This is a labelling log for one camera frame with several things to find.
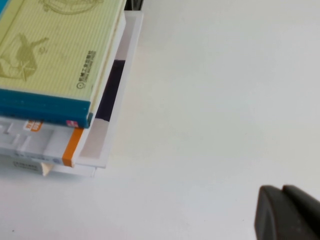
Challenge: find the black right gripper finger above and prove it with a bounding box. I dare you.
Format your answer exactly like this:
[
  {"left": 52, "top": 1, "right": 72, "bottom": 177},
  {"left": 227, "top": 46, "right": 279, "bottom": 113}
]
[{"left": 254, "top": 184, "right": 320, "bottom": 240}]

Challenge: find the white book purple rectangle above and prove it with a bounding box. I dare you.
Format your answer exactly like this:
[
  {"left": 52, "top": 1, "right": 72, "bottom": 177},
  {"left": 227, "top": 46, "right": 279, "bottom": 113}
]
[{"left": 74, "top": 11, "right": 145, "bottom": 170}]

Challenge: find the white book orange stripe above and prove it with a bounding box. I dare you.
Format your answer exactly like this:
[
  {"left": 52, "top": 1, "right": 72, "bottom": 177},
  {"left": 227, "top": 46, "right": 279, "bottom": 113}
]
[{"left": 0, "top": 117, "right": 85, "bottom": 168}]

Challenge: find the yellow-green book teal spine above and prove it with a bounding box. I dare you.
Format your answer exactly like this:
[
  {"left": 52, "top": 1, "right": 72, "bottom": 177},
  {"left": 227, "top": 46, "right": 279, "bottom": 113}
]
[{"left": 0, "top": 0, "right": 128, "bottom": 130}]

